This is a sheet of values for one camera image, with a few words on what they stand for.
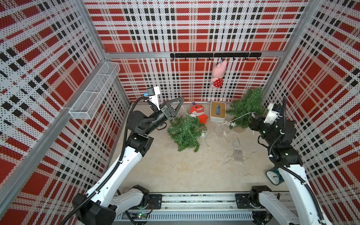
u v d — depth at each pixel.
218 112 1.13
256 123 0.59
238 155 0.91
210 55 0.88
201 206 0.73
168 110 0.53
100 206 0.37
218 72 0.93
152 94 0.51
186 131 0.72
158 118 0.52
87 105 0.91
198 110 1.05
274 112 0.56
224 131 1.01
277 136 0.49
